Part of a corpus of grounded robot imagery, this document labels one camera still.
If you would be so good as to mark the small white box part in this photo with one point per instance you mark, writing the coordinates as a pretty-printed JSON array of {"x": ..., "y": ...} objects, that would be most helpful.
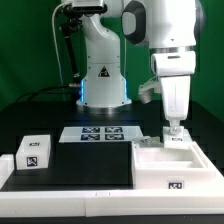
[{"x": 34, "y": 152}]

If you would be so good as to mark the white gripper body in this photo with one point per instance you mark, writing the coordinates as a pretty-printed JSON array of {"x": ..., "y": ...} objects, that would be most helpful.
[{"x": 175, "y": 95}]

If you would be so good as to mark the white U-shaped frame fence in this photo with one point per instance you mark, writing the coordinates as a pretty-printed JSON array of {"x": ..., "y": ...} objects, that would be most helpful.
[{"x": 208, "y": 199}]

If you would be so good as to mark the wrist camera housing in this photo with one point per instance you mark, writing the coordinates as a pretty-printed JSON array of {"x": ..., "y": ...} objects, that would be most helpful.
[{"x": 146, "y": 90}]

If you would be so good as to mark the white door panel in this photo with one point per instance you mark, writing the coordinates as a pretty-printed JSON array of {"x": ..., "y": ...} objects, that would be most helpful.
[{"x": 147, "y": 141}]

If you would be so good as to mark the white marker base plate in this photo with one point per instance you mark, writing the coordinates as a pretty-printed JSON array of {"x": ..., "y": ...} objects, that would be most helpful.
[{"x": 100, "y": 134}]

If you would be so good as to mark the white cabinet body box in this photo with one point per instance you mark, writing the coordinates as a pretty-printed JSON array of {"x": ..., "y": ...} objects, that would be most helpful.
[{"x": 170, "y": 168}]

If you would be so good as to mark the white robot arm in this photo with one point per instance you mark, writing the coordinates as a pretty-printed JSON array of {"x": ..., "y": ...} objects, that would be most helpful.
[{"x": 168, "y": 28}]

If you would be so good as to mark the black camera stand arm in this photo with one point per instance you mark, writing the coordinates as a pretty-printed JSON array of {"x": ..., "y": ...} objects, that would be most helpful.
[{"x": 68, "y": 28}]

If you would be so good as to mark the small white door part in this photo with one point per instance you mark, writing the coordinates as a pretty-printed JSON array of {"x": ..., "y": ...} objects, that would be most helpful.
[{"x": 180, "y": 140}]

